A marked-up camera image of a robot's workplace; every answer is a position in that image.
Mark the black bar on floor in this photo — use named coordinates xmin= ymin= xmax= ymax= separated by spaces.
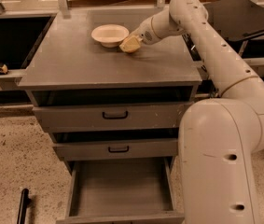
xmin=17 ymin=189 xmax=30 ymax=224

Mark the black top drawer handle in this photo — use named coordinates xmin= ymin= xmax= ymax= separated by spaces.
xmin=102 ymin=111 xmax=129 ymax=119

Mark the grey drawer cabinet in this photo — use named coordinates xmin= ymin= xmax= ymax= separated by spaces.
xmin=18 ymin=7 xmax=202 ymax=224

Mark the black tray stand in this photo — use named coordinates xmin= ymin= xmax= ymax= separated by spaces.
xmin=205 ymin=0 xmax=264 ymax=58

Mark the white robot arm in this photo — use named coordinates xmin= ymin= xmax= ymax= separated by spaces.
xmin=120 ymin=0 xmax=264 ymax=224

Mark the grey drawer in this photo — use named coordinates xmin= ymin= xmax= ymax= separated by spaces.
xmin=33 ymin=103 xmax=191 ymax=133
xmin=53 ymin=139 xmax=178 ymax=161
xmin=56 ymin=157 xmax=185 ymax=224

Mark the white ceramic bowl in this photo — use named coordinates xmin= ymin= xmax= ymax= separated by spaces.
xmin=91 ymin=24 xmax=130 ymax=48

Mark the grey bottom drawer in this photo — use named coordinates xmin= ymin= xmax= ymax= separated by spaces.
xmin=56 ymin=157 xmax=185 ymax=224

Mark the yellow black tape measure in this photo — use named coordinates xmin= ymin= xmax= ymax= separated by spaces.
xmin=0 ymin=63 xmax=8 ymax=75

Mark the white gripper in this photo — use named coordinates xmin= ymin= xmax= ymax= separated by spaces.
xmin=119 ymin=18 xmax=156 ymax=53

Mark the grey middle drawer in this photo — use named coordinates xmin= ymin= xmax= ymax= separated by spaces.
xmin=53 ymin=139 xmax=178 ymax=161

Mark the grey top drawer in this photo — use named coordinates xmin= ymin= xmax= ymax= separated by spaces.
xmin=33 ymin=103 xmax=191 ymax=133

